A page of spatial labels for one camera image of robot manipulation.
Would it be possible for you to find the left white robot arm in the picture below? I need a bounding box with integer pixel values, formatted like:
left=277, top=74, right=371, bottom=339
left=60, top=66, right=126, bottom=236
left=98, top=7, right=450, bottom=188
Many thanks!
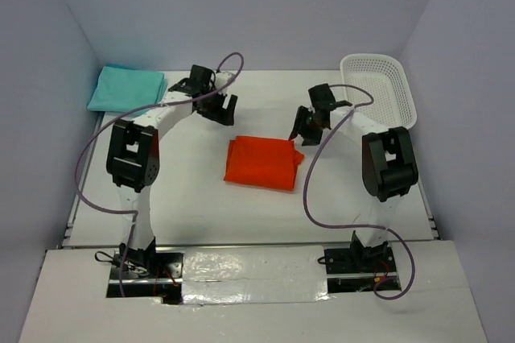
left=106, top=65, right=237, bottom=278

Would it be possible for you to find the purple cable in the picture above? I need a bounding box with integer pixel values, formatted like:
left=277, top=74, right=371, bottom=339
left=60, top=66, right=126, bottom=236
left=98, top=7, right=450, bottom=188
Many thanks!
left=302, top=84, right=416, bottom=300
left=75, top=52, right=245, bottom=295

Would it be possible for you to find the orange t-shirt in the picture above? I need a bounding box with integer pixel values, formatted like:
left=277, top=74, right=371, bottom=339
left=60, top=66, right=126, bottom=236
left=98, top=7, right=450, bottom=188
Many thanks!
left=224, top=135, right=304, bottom=192

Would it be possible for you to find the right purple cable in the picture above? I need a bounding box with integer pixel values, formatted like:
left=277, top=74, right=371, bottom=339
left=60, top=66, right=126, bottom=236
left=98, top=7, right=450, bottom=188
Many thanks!
left=302, top=84, right=416, bottom=300

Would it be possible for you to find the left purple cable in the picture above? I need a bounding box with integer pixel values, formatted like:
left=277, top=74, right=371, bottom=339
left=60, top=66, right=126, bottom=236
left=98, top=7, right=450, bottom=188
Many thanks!
left=75, top=52, right=245, bottom=295

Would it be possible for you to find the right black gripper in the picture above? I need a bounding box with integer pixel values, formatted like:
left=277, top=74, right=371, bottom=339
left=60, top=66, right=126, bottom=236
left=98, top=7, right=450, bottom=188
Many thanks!
left=290, top=105, right=327, bottom=147

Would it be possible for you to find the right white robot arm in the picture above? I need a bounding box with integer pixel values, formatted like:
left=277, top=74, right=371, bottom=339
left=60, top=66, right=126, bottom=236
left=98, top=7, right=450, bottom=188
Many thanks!
left=289, top=83, right=418, bottom=271

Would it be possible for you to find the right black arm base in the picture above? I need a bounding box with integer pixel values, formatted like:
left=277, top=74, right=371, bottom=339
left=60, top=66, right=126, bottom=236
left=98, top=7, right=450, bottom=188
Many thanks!
left=317, top=246, right=401, bottom=294

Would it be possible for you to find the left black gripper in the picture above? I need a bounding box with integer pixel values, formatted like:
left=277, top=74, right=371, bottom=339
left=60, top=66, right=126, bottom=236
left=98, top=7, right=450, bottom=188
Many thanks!
left=196, top=86, right=237, bottom=126

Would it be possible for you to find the light turquoise t-shirt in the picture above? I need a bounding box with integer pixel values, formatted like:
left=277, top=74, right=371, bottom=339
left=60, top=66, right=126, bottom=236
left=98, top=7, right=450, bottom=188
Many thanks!
left=87, top=65, right=167, bottom=113

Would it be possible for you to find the white plastic basket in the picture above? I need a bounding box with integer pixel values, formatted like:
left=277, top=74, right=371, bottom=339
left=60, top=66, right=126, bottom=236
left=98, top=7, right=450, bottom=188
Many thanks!
left=340, top=53, right=417, bottom=129

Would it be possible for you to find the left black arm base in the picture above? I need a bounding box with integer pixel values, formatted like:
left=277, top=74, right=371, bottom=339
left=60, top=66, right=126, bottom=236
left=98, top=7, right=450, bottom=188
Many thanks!
left=94, top=250, right=184, bottom=305

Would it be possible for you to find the silver foil tape sheet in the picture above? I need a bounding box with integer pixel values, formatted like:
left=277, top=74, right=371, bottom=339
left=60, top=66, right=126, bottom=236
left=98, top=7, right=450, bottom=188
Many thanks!
left=182, top=246, right=329, bottom=305

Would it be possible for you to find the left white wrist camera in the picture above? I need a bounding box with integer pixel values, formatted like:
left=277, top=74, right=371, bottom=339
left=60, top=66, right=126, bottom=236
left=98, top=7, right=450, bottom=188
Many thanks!
left=214, top=71, right=234, bottom=89

